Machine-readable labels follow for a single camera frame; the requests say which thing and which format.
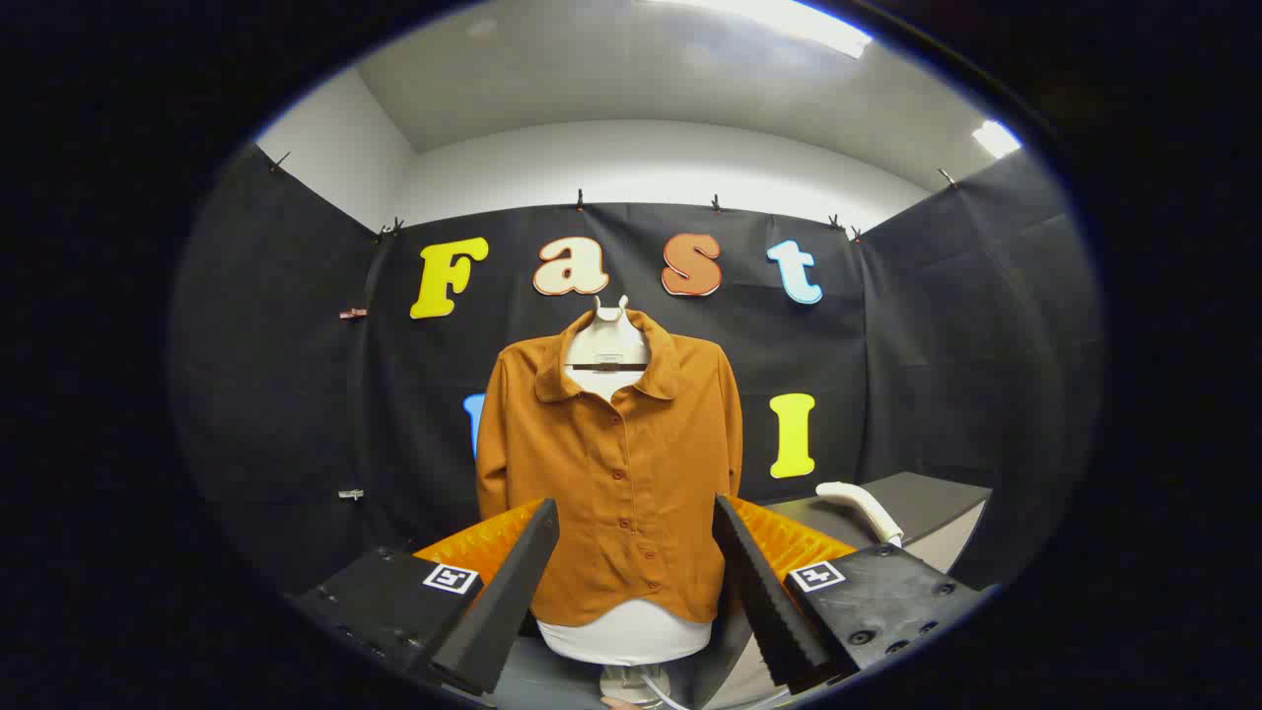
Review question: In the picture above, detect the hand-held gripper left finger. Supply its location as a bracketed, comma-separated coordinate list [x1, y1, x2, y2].
[286, 498, 561, 697]

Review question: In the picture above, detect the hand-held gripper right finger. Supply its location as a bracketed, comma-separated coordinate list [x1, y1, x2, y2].
[712, 493, 997, 696]

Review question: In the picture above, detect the orange button shirt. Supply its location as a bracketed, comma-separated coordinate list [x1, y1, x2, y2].
[475, 309, 743, 628]

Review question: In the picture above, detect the silver steamer stand pole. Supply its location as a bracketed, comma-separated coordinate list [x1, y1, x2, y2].
[601, 664, 671, 707]

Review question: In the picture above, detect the white plastic garment hanger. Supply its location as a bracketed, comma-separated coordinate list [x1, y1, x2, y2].
[569, 294, 652, 374]

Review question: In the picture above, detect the black backdrop cloth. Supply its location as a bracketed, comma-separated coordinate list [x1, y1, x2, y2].
[170, 143, 1103, 593]

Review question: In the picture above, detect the row of black clips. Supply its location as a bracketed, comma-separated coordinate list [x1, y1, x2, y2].
[268, 150, 959, 243]

